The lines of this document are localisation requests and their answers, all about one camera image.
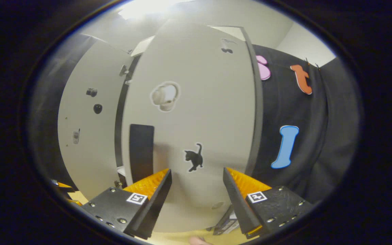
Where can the white shoe cabinet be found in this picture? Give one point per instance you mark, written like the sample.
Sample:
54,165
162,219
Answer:
118,129

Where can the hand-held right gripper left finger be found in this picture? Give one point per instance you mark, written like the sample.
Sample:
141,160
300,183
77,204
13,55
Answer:
155,200

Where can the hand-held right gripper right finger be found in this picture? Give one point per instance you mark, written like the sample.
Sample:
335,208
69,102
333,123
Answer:
238,204

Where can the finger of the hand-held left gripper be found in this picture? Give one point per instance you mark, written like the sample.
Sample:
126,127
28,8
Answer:
65,185
75,202

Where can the white cabinet door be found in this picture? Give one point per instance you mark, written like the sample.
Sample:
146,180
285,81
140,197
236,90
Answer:
209,112
83,153

